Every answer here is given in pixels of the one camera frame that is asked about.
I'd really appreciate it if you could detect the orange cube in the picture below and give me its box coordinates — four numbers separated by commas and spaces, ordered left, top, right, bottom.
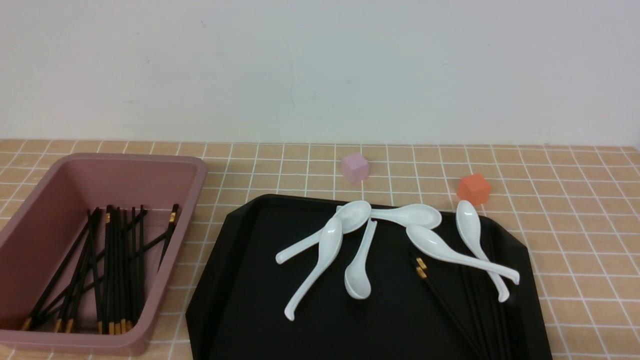
455, 173, 492, 207

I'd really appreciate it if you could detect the black plastic tray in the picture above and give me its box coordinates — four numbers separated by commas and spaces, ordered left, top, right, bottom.
186, 194, 553, 360

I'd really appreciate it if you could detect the pink plastic bin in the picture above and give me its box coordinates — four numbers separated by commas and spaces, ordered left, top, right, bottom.
0, 153, 208, 356

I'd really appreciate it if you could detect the lilac cube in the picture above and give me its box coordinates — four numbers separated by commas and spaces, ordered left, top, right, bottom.
341, 152, 370, 183

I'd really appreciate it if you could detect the black chopstick on tray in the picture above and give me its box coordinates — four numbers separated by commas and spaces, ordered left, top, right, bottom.
459, 265, 493, 360
487, 236, 513, 360

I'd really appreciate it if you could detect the white ceramic spoon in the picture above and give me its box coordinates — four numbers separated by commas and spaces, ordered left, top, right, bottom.
406, 225, 521, 285
455, 200, 510, 303
275, 200, 372, 264
370, 203, 442, 229
284, 218, 343, 322
343, 218, 378, 300

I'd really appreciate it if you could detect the black chopstick gold band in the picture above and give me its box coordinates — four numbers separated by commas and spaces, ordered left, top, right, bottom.
411, 265, 488, 360
415, 257, 485, 360

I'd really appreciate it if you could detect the black chopstick in bin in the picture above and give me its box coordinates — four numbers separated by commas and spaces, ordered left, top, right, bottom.
114, 207, 126, 334
158, 203, 179, 270
19, 207, 100, 331
89, 207, 105, 335
103, 205, 115, 335
132, 205, 145, 325
122, 208, 133, 332
53, 207, 101, 333

